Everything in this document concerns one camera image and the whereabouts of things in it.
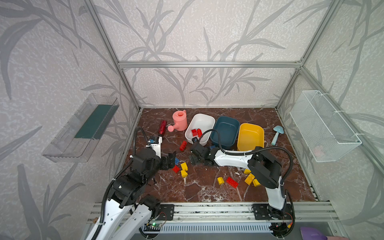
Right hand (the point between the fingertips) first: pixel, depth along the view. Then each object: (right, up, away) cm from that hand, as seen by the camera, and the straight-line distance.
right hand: (196, 150), depth 93 cm
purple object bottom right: (+53, -32, -26) cm, 68 cm away
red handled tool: (-25, +14, +12) cm, 31 cm away
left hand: (-11, +6, -24) cm, 27 cm away
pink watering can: (-11, +19, +7) cm, 24 cm away
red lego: (-9, +2, +4) cm, 10 cm away
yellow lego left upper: (-7, -8, -6) cm, 12 cm away
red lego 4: (+20, -16, -10) cm, 28 cm away
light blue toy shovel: (+59, +13, +13) cm, 62 cm away
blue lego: (-12, -6, -2) cm, 14 cm away
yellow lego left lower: (-7, -12, -8) cm, 16 cm away
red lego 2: (+2, +10, +9) cm, 14 cm away
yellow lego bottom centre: (+14, -15, -11) cm, 23 cm away
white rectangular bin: (0, +15, +16) cm, 22 cm away
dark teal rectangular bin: (+22, +13, +13) cm, 29 cm away
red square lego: (-2, +10, +9) cm, 14 cm away
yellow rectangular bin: (+37, +8, +9) cm, 39 cm away
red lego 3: (-12, -10, -5) cm, 17 cm away
